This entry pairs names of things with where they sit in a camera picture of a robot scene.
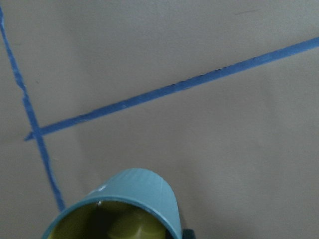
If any teal mug yellow inside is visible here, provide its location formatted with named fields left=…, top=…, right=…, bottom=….
left=42, top=168, right=196, bottom=239

